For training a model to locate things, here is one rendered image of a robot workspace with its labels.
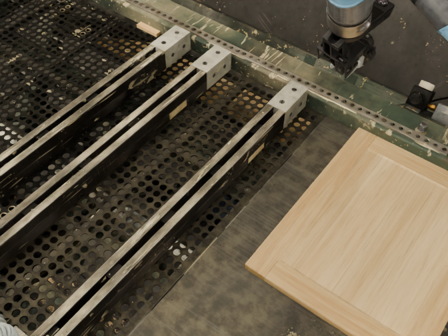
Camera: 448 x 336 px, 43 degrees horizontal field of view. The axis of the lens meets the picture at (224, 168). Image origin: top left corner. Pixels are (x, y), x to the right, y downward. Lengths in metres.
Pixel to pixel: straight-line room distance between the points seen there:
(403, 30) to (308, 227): 1.33
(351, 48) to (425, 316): 0.62
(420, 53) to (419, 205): 1.12
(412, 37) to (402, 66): 0.13
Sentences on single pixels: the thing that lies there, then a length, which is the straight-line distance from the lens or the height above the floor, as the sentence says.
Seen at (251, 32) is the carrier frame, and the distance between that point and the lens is 2.59.
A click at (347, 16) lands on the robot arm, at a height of 1.59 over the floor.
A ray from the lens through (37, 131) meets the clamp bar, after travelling 1.59.
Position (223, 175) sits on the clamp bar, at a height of 1.26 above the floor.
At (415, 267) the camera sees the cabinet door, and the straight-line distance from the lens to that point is 1.42.
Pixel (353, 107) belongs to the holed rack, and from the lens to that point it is 1.66.
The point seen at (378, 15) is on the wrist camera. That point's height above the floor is 1.43.
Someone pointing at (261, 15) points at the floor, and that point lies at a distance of 2.77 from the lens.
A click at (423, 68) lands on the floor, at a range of 2.53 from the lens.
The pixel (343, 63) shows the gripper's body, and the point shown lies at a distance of 1.08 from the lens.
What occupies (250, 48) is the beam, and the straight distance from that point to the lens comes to 1.83.
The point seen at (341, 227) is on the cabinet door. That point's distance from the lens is 1.43.
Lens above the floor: 2.49
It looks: 60 degrees down
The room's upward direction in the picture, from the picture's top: 105 degrees counter-clockwise
